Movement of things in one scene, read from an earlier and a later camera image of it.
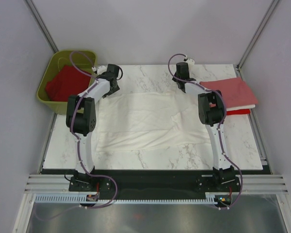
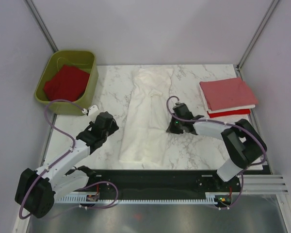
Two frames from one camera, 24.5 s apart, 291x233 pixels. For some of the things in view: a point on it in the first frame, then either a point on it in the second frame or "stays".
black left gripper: x=111 y=92 -> x=113 y=127
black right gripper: x=174 y=79 -> x=170 y=129
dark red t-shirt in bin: x=71 y=82 stays
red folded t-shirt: x=241 y=111 stays
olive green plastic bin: x=70 y=72 stays
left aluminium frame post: x=41 y=24 stays
